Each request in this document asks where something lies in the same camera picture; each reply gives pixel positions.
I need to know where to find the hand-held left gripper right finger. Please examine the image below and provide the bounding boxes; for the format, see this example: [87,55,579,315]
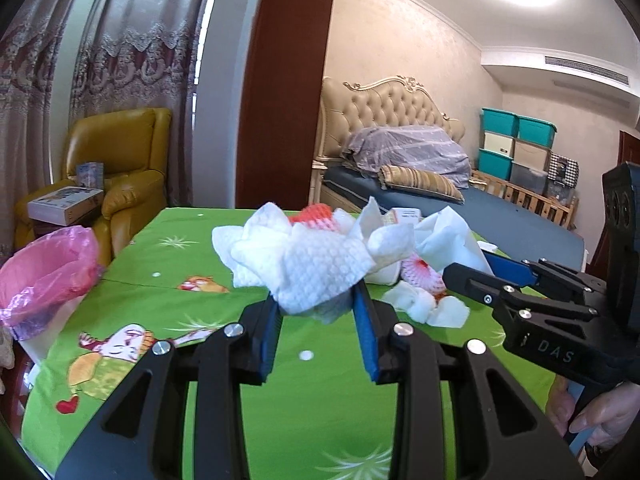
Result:
[350,282,586,480]

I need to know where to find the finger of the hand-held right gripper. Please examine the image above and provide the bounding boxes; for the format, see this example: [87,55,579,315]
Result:
[442,261,597,322]
[482,252,607,307]

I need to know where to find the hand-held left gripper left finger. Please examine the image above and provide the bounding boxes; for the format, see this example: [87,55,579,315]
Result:
[55,295,287,480]

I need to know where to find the white foam scraps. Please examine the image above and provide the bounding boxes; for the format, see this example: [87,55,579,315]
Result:
[382,280,472,329]

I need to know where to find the white paper cup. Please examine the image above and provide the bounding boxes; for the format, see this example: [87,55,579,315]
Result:
[414,207,494,274]

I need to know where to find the white foam wrap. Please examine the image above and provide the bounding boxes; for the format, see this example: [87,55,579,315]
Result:
[212,201,377,324]

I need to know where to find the red white foam fruit net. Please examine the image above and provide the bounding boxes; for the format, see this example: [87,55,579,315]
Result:
[290,203,347,234]
[400,255,448,296]

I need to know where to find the waste bin with pink bag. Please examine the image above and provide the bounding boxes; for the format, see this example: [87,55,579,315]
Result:
[0,226,104,361]

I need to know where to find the person's right hand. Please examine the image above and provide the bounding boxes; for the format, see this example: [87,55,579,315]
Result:
[547,377,640,466]

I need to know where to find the blue mattress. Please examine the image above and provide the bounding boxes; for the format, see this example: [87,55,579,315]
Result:
[320,166,587,267]

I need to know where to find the small white orange box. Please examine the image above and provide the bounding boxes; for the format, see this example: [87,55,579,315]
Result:
[382,207,424,229]

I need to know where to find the stack of plastic storage boxes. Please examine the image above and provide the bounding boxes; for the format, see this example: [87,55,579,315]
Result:
[477,107,558,197]

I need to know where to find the green printed tablecloth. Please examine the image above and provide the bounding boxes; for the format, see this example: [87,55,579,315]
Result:
[20,205,586,480]

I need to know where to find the brown striped pillow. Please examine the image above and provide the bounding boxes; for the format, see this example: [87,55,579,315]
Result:
[377,164,467,205]

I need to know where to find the black white checkered bag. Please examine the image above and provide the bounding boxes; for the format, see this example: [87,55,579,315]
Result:
[547,152,581,184]

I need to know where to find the purple striped duvet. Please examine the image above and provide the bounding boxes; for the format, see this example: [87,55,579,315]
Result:
[342,126,474,191]

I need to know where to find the brown wooden door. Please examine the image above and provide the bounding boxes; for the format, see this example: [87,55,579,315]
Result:
[617,130,640,171]

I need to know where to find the beige tufted bed headboard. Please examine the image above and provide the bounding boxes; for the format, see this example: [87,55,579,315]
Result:
[317,75,467,173]

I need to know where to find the ceiling air vent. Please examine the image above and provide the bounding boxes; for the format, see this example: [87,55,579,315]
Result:
[544,54,631,87]

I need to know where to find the yellow leather armchair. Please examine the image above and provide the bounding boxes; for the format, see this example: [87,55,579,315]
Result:
[14,107,173,266]

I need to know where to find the small blue picture box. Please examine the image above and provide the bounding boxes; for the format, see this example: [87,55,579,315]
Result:
[76,161,105,189]

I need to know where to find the flat cardboard box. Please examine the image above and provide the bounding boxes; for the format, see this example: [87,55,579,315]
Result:
[27,186,105,226]

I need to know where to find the dark brown wooden wardrobe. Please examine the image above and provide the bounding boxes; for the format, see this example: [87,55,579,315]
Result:
[235,0,342,211]

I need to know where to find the lace patterned curtain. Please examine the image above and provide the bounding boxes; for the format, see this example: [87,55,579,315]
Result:
[0,0,221,258]

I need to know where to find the wooden bed rail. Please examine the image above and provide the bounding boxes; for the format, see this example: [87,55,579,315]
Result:
[470,169,579,232]

